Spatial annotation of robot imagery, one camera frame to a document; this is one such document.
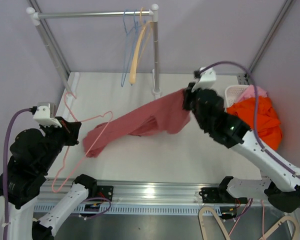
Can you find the silver clothes rack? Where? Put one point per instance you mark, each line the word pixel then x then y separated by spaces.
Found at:
pixel 39 21

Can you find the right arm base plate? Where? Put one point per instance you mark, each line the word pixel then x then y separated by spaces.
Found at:
pixel 212 196

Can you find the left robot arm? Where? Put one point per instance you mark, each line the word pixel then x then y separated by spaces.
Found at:
pixel 25 166

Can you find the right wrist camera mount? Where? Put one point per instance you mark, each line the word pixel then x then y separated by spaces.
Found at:
pixel 204 79

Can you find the aluminium mounting rail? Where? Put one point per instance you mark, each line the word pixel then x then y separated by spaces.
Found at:
pixel 146 198

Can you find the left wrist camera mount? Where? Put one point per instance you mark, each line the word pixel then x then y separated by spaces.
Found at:
pixel 45 115

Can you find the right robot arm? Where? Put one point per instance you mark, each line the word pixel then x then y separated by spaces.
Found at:
pixel 281 188

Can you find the white plastic laundry basket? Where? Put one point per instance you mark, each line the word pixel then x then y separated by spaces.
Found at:
pixel 232 93

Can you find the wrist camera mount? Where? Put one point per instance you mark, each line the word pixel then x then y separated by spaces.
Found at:
pixel 45 115
pixel 204 79

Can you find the beige hanger bottom right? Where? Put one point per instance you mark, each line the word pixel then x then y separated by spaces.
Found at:
pixel 296 228

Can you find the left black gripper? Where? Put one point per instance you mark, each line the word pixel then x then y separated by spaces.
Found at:
pixel 70 129

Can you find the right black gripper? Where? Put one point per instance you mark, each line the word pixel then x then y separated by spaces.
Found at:
pixel 188 95

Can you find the salmon pink t shirt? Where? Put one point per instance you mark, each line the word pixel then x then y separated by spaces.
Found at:
pixel 165 114

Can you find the beige hanger bottom centre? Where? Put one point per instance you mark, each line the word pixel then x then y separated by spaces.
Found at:
pixel 209 220

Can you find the beige plastic hanger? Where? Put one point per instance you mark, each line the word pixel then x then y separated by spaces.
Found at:
pixel 147 31
pixel 141 16

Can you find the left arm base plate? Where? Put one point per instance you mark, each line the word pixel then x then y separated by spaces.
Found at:
pixel 102 191

